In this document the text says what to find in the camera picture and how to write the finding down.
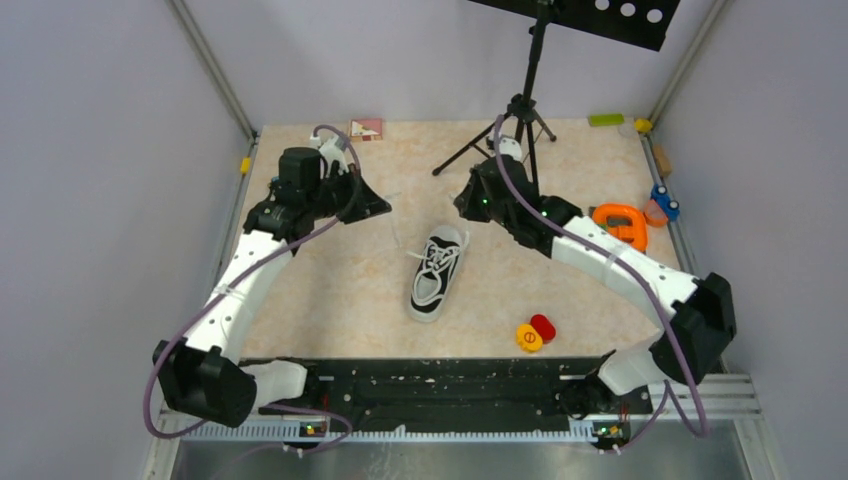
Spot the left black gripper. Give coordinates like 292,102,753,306
307,162,392,224

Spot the black white canvas sneaker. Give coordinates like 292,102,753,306
406,225,469,323

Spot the white shoelace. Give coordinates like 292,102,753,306
389,191,472,279

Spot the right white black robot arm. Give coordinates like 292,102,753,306
454,156,736,412

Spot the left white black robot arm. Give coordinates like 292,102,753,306
145,146,392,427

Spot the pink tangram puzzle box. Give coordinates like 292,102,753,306
348,118,384,142

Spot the black tripod stand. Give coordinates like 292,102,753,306
431,0,558,193

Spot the green rectangular block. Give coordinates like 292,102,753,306
587,113,626,127

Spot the yellow plastic cylinder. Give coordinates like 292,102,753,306
515,323,544,353

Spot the red plastic cylinder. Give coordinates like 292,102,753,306
530,314,557,344

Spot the orange translucent cup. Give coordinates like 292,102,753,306
643,200,669,228

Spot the yellow corner block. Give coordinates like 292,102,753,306
633,118,654,134

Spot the blue toy car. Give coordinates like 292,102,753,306
651,184,680,222

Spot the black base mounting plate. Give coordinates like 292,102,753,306
288,357,652,433

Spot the black perforated stand tray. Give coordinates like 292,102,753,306
476,0,680,52

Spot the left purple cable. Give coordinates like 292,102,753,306
144,123,362,458

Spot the wooden block on frame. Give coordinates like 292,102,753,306
652,144,673,178

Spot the white slotted cable duct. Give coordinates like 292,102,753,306
183,420,598,443

